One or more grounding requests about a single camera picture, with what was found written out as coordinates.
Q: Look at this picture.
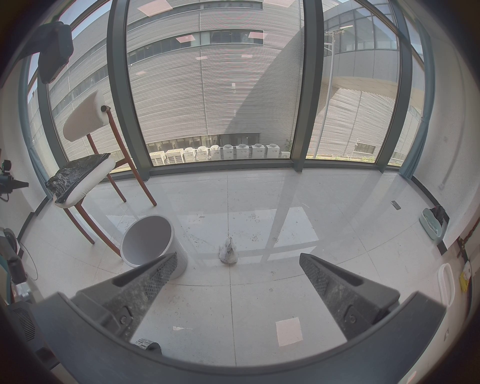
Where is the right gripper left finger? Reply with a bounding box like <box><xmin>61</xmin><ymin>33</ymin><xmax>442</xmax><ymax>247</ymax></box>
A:
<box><xmin>74</xmin><ymin>252</ymin><xmax>178</xmax><ymax>343</ymax></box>

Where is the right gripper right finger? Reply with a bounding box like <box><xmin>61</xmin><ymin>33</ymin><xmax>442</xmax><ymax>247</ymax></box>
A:
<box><xmin>299</xmin><ymin>252</ymin><xmax>402</xmax><ymax>343</ymax></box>

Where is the black plastic bag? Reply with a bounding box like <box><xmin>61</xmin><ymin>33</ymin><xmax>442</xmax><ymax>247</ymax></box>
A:
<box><xmin>45</xmin><ymin>153</ymin><xmax>112</xmax><ymax>203</ymax></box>

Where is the white trash bin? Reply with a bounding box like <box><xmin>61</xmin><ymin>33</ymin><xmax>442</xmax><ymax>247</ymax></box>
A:
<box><xmin>120</xmin><ymin>214</ymin><xmax>188</xmax><ymax>279</ymax></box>

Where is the crumpled white paper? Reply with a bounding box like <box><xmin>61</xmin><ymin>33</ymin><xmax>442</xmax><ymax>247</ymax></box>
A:
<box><xmin>218</xmin><ymin>237</ymin><xmax>238</xmax><ymax>265</ymax></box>

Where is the pale green plastic tray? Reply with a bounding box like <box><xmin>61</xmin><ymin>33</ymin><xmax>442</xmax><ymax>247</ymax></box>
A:
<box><xmin>419</xmin><ymin>205</ymin><xmax>451</xmax><ymax>242</ymax></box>

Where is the blue-green curtain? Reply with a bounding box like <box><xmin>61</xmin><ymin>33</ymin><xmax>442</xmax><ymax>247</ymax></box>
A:
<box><xmin>398</xmin><ymin>22</ymin><xmax>436</xmax><ymax>179</ymax></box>
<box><xmin>19</xmin><ymin>67</ymin><xmax>53</xmax><ymax>199</ymax></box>

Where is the white cushioned wooden chair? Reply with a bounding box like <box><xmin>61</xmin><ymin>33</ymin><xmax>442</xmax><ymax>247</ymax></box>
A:
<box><xmin>45</xmin><ymin>90</ymin><xmax>158</xmax><ymax>257</ymax></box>

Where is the window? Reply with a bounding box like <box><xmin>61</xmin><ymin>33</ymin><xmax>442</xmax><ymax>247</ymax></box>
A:
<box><xmin>19</xmin><ymin>0</ymin><xmax>436</xmax><ymax>181</ymax></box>

